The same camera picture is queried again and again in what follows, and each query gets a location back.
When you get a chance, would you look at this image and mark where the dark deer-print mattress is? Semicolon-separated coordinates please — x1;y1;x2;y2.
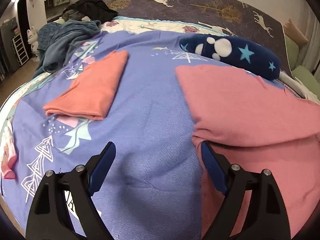
102;0;291;74

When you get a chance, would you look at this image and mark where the white floral sheet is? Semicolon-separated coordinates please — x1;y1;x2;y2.
100;16;235;36

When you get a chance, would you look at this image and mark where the folded grey cloth stack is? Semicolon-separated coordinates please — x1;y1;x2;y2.
279;72;319;105

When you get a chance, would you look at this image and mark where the green cushion far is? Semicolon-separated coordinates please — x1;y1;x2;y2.
285;35;299;70

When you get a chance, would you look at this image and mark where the black clothes pile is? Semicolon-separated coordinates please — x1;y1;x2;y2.
62;0;118;23

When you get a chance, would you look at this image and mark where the white slatted rack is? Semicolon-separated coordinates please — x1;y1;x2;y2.
11;34;29;66

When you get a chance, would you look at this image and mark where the folded orange garment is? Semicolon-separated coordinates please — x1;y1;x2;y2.
43;50;129;121

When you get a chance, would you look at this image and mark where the teal blue blanket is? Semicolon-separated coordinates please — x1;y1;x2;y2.
34;20;101;77

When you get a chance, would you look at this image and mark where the white plush toy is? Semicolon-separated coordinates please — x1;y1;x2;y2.
27;27;40;62

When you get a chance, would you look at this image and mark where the navy star fleece garment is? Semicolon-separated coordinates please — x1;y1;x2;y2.
180;34;281;81

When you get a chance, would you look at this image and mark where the small pink white garment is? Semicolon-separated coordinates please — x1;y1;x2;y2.
1;120;17;180

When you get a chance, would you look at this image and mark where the tan cushion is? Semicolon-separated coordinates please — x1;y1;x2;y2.
283;19;309;48

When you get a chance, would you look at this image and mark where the green cushion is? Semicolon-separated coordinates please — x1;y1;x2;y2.
285;35;299;70
292;66;320;99

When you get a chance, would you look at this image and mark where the green cushion near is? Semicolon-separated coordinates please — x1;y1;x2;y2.
292;66;320;99

